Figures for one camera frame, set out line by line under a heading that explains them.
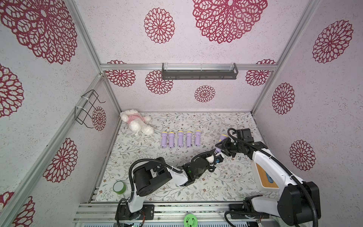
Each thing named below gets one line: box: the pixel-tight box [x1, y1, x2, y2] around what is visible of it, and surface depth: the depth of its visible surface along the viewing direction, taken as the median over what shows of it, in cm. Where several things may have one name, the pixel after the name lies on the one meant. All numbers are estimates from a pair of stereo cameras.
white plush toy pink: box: [119, 109, 155, 136], surface depth 103 cm
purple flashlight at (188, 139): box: [186, 130, 192, 149], surface depth 104 cm
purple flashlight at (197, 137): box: [194, 130, 202, 147], surface depth 105 cm
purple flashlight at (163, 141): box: [160, 131, 168, 149], surface depth 103 cm
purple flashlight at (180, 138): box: [177, 130, 184, 148], surface depth 104 cm
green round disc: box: [183, 213, 199, 227], surface depth 69 cm
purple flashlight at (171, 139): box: [168, 131, 175, 149], surface depth 102 cm
